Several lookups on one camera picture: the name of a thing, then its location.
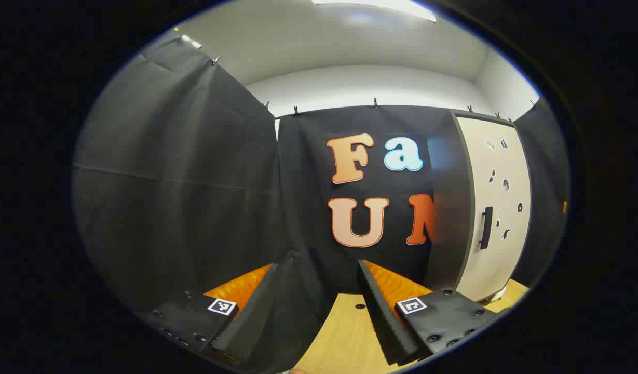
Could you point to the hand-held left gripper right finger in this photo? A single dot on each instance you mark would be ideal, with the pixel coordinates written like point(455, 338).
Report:
point(381, 317)

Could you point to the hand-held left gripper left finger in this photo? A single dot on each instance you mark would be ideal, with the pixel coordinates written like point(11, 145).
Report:
point(251, 317)

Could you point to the beige cabinet door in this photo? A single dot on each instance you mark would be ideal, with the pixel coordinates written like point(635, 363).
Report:
point(495, 259)

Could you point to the dark grey cabinet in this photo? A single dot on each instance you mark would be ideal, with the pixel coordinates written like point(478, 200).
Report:
point(451, 208)

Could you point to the black backdrop cloth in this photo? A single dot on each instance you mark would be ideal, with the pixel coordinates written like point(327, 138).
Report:
point(184, 182)

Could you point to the row of backdrop clips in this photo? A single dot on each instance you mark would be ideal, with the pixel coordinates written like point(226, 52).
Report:
point(375, 103)

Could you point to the ceiling light panel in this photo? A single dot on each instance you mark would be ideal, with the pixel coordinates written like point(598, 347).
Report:
point(381, 4)

